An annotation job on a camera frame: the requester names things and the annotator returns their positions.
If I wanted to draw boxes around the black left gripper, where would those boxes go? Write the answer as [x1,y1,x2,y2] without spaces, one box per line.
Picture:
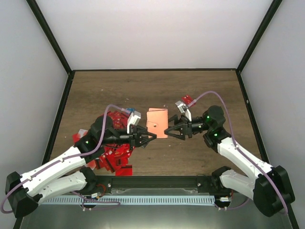
[102,125,157,151]

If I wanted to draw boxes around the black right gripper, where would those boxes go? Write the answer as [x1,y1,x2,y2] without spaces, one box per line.
[162,115,212,140]

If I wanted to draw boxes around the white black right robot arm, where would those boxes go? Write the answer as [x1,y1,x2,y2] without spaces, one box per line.
[165,101,295,217]

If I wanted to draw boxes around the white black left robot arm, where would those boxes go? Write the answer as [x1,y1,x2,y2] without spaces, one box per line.
[0,115,157,218]

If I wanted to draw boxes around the lone red VIP card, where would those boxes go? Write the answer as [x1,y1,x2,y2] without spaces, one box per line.
[181,94,196,107]

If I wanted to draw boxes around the blue card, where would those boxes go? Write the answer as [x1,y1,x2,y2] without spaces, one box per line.
[126,108,135,114]

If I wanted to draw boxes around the pile of red cards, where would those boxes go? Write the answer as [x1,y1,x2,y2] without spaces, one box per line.
[86,111,132,176]

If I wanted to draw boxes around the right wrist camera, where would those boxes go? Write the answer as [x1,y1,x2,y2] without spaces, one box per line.
[175,101,192,122]

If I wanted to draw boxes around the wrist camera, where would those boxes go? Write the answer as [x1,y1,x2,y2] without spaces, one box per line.
[175,101,192,122]
[127,111,141,134]

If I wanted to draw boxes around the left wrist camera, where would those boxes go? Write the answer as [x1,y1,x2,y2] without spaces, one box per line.
[127,111,141,134]

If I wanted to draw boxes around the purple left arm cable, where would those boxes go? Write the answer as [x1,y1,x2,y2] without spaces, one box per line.
[0,104,133,214]

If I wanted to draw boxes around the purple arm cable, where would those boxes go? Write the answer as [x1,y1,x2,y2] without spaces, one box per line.
[187,91,289,214]
[0,104,133,214]

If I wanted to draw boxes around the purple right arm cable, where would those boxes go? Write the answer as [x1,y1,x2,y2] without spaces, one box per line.
[187,91,289,214]

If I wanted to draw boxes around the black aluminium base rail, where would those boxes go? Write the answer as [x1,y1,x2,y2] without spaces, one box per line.
[93,175,224,194]

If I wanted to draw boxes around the light blue slotted cable duct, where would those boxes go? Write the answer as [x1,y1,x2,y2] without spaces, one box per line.
[44,195,215,206]

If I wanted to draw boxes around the black enclosure frame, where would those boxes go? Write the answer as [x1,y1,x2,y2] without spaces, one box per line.
[28,0,305,228]

